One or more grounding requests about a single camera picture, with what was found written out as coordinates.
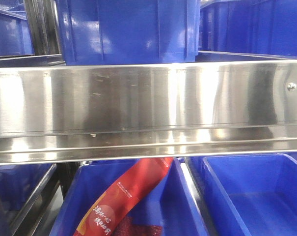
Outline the red snack package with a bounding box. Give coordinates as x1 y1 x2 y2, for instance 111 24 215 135
74 157 174 236

